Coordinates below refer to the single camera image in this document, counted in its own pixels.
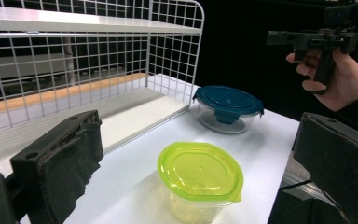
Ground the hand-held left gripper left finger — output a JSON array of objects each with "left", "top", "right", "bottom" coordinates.
[{"left": 9, "top": 109, "right": 105, "bottom": 224}]

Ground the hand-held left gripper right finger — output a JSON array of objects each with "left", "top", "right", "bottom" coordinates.
[{"left": 293, "top": 111, "right": 358, "bottom": 224}]

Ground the white wire shelf rack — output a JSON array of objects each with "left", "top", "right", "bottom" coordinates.
[{"left": 0, "top": 0, "right": 205, "bottom": 175}]

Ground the glass container with blue lid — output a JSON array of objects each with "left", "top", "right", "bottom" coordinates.
[{"left": 192, "top": 85, "right": 265, "bottom": 135}]

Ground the wooden board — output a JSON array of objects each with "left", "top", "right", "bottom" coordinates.
[{"left": 0, "top": 73, "right": 147, "bottom": 118}]

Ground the aluminium floor rail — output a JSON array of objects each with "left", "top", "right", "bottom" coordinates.
[{"left": 281, "top": 169, "right": 338, "bottom": 208}]

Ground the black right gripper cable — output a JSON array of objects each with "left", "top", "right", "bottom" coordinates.
[{"left": 279, "top": 178, "right": 344, "bottom": 214}]

